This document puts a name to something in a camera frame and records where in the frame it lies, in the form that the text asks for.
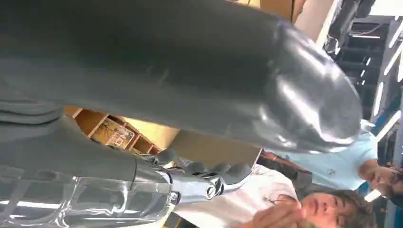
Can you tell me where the white ceiling light strip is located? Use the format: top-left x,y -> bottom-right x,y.
388,21 -> 403,49
375,110 -> 403,143
383,41 -> 403,77
373,82 -> 385,117

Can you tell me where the person's hand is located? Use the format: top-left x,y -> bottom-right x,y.
239,204 -> 304,228

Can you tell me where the person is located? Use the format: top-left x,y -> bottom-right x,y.
173,150 -> 377,228
266,119 -> 403,209

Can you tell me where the ribbed grey right arm sleeve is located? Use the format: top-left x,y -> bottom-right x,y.
0,93 -> 64,125

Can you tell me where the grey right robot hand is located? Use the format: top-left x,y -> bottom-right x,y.
0,0 -> 363,228

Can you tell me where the wooden card box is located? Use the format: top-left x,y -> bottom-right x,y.
64,106 -> 163,155

